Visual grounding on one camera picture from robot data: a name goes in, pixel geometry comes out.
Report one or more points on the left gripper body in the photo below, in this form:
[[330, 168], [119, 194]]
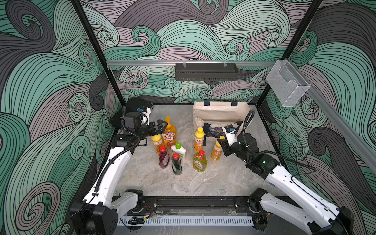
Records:
[[146, 131]]

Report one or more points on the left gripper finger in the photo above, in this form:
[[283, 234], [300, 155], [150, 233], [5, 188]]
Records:
[[157, 132], [162, 123]]

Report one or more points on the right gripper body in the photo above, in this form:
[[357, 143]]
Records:
[[233, 149]]

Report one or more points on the yellow cap orange bottle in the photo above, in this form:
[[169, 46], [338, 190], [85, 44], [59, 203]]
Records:
[[157, 142], [199, 139], [217, 150]]

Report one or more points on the beige canvas shopping bag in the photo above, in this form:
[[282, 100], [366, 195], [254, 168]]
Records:
[[212, 116]]

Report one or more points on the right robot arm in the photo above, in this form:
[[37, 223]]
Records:
[[309, 212]]

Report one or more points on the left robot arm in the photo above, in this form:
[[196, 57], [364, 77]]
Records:
[[98, 213]]

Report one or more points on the large orange dish soap bottle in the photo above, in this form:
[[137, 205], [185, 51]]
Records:
[[170, 134]]

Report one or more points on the white bottle green cap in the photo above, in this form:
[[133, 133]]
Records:
[[178, 149]]

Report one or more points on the black case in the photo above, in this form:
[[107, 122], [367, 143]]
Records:
[[133, 106]]

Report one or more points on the red liquid bottle red cap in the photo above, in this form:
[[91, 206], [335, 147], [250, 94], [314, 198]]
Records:
[[163, 157]]

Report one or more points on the yellow-green bottle red cap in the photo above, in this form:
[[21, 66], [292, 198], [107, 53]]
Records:
[[200, 161]]

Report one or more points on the dark green bottle red cap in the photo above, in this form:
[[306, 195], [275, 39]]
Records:
[[176, 164]]

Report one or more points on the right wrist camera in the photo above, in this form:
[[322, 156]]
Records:
[[231, 134]]

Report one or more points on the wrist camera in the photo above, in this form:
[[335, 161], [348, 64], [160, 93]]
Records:
[[134, 120], [231, 134]]

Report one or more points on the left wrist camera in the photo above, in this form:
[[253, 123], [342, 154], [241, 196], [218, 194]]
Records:
[[134, 120]]

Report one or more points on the black wall shelf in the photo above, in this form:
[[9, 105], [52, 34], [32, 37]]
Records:
[[207, 72]]

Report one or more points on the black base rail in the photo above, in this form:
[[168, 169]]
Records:
[[166, 204]]

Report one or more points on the clear plastic wall bin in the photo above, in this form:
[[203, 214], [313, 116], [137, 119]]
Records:
[[287, 82]]

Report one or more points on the white slotted cable duct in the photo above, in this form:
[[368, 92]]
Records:
[[199, 221]]

